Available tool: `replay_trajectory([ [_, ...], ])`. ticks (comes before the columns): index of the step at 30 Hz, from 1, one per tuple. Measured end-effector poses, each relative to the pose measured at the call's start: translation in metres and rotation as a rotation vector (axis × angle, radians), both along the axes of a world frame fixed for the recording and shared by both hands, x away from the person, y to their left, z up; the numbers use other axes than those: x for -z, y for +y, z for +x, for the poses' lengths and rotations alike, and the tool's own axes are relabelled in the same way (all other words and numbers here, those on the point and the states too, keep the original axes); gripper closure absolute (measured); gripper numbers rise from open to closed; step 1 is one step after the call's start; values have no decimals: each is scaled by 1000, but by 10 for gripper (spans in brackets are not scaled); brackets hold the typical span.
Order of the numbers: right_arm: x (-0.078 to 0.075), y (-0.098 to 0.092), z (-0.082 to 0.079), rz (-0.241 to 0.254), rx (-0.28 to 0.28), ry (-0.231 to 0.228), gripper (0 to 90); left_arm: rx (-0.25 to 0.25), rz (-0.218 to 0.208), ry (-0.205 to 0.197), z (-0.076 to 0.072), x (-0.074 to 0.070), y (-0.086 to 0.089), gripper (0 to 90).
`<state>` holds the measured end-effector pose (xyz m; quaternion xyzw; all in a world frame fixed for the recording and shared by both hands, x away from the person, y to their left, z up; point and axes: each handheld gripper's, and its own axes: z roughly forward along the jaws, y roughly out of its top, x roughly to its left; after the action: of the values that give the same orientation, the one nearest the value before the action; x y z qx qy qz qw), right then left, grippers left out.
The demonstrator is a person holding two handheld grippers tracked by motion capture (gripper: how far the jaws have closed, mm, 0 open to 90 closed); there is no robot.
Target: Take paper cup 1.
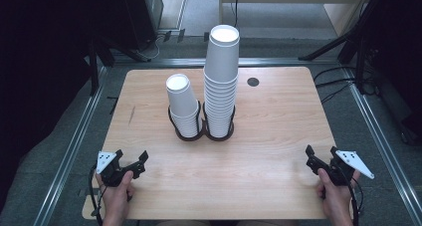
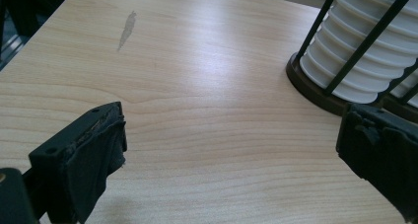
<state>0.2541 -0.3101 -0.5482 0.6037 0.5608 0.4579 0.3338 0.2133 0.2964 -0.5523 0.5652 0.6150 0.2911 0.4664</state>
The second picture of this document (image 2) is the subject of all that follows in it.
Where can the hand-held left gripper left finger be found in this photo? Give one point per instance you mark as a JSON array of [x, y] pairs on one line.
[[82, 158]]

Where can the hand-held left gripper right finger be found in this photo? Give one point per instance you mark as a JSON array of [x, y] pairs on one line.
[[384, 151]]

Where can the short stack of white cups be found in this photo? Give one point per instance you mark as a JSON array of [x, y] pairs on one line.
[[355, 36]]

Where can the aluminium floor rail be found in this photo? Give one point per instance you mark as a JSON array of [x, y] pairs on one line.
[[12, 49]]

